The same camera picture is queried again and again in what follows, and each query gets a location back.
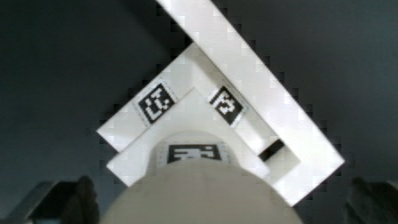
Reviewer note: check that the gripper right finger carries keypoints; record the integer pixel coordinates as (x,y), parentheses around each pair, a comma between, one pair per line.
(373,202)

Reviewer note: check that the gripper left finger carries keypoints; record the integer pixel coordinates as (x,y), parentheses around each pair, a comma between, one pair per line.
(60,203)

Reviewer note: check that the white lamp bulb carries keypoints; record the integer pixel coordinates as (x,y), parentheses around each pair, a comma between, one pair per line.
(200,190)

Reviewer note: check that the white lamp base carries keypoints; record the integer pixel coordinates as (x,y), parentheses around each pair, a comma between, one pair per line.
(190,120)

